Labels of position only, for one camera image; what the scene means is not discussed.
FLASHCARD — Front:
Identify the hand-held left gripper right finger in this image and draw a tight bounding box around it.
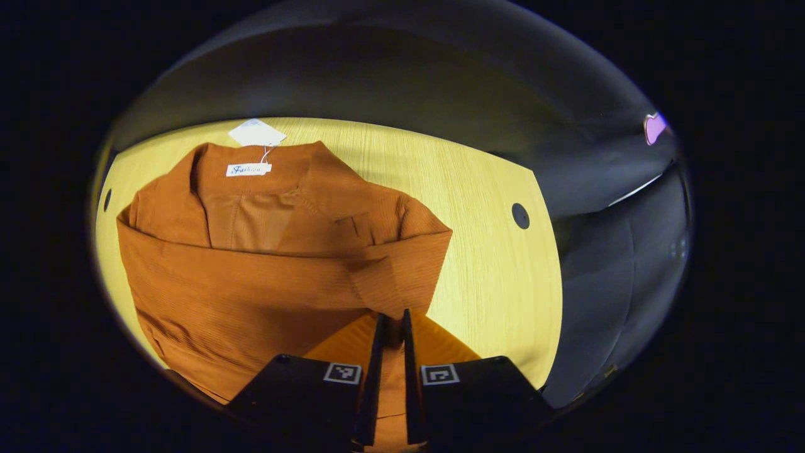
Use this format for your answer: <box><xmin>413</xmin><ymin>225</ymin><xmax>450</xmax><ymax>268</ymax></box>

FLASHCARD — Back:
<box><xmin>402</xmin><ymin>308</ymin><xmax>554</xmax><ymax>445</ymax></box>

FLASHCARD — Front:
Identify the black backdrop cloth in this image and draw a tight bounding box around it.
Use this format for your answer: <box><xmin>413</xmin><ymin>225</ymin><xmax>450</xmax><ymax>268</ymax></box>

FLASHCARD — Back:
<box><xmin>110</xmin><ymin>0</ymin><xmax>692</xmax><ymax>410</ymax></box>

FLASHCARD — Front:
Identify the white paper hang tag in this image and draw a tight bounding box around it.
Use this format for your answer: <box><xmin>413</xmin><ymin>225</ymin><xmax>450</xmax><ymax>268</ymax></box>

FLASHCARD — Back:
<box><xmin>228</xmin><ymin>118</ymin><xmax>287</xmax><ymax>148</ymax></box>

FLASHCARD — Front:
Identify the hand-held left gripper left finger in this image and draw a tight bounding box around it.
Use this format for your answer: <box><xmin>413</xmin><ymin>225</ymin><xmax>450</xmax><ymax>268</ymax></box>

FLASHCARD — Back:
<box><xmin>228</xmin><ymin>313</ymin><xmax>387</xmax><ymax>447</ymax></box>

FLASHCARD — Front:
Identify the orange jacket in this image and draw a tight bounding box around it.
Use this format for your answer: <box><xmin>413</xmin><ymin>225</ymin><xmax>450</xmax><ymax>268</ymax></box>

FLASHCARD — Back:
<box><xmin>116</xmin><ymin>140</ymin><xmax>453</xmax><ymax>453</ymax></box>

